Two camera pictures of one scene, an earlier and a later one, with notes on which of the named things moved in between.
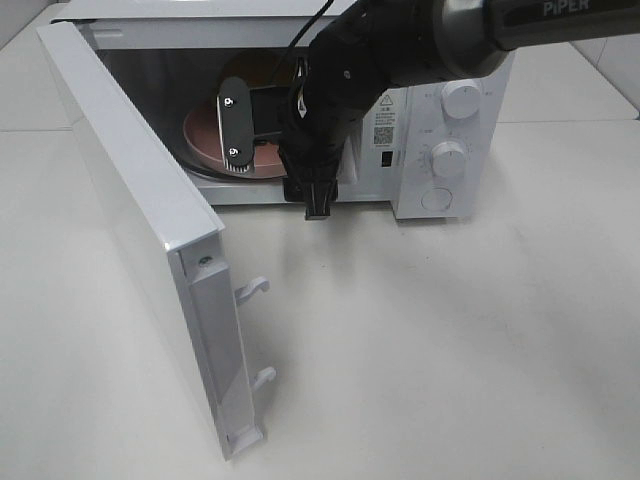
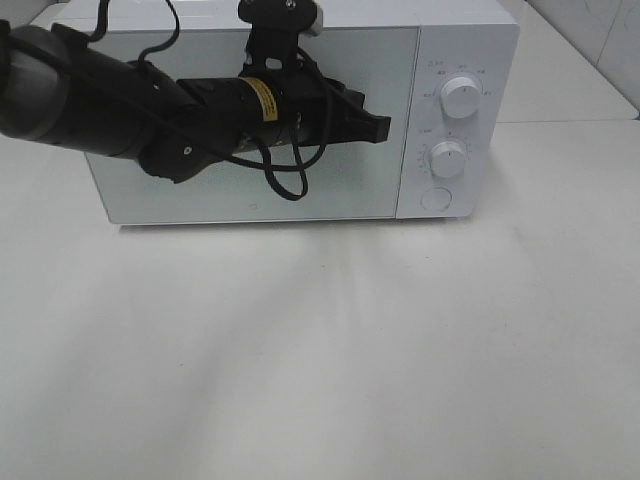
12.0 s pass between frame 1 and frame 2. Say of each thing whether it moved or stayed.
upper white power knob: stayed
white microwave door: moved
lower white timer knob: stayed
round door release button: stayed
